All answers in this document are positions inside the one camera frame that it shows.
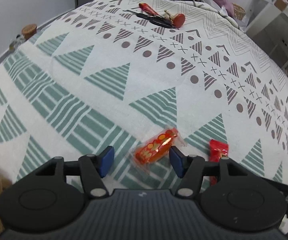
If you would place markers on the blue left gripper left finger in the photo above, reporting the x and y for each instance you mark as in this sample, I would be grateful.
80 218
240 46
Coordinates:
105 160

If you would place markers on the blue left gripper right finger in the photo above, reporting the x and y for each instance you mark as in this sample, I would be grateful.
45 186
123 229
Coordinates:
178 161

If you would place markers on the orange candy wrapper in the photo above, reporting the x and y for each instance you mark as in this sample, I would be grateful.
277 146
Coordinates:
156 148

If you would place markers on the red snack packet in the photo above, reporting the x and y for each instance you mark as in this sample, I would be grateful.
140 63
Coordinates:
218 150

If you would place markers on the patterned bed cover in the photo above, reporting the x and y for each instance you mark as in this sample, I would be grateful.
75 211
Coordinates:
100 76

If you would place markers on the brown lidded jar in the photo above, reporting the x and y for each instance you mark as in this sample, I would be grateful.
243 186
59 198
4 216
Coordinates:
29 30

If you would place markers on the white shelf unit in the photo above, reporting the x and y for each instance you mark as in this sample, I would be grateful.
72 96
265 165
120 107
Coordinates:
271 18

